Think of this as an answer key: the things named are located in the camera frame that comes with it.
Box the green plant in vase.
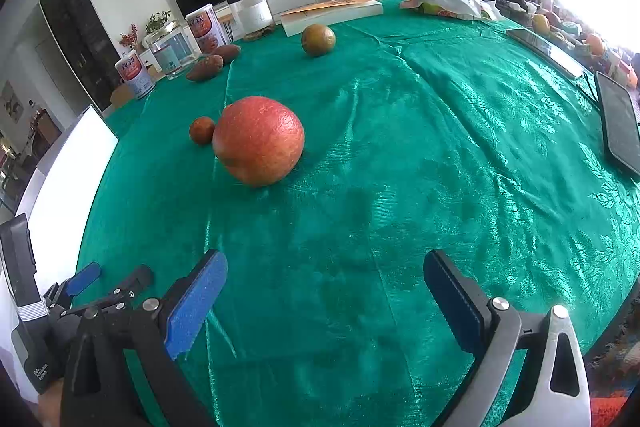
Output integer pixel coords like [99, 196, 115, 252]
[145, 10, 172, 35]

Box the red flower arrangement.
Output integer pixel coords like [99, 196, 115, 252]
[119, 23, 142, 52]

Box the brown sweet potato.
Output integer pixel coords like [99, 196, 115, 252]
[210, 44, 242, 66]
[186, 54, 225, 82]

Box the small tangerine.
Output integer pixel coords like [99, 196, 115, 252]
[189, 116, 217, 146]

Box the floral printed cloth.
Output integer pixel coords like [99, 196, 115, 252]
[585, 342, 640, 427]

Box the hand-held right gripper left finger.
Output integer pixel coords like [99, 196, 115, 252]
[60, 249, 229, 427]

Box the white cardboard box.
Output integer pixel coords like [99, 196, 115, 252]
[0, 104, 120, 353]

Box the propped black smartphone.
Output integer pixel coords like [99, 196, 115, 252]
[594, 71, 640, 180]

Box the red grapefruit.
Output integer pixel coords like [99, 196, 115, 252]
[212, 96, 306, 188]

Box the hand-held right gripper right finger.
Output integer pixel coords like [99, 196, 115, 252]
[423, 249, 594, 427]

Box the framed wall picture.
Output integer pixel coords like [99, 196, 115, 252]
[0, 79, 25, 124]

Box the brown cardboard box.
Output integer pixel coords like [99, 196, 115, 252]
[109, 84, 136, 110]

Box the glass jar with gold lid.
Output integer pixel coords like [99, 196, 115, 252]
[142, 20, 202, 80]

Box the flat black smartphone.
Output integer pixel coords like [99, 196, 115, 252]
[506, 28, 586, 80]

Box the thick yellow-cover book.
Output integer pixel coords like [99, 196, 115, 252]
[279, 0, 384, 38]

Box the green tablecloth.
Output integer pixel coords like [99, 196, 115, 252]
[75, 0, 640, 427]

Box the red label tin can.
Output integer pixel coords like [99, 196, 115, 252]
[114, 49, 156, 98]
[185, 3, 232, 56]

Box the black glass cabinet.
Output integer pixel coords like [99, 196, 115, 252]
[39, 0, 118, 108]

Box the white plastic snack bag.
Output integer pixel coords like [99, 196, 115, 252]
[400, 0, 501, 22]

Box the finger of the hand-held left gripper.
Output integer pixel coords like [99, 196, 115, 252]
[45, 261, 103, 308]
[62, 264, 154, 314]

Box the white jar with black lid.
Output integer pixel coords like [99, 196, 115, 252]
[226, 0, 275, 40]

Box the green-brown orange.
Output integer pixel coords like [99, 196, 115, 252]
[300, 23, 337, 58]

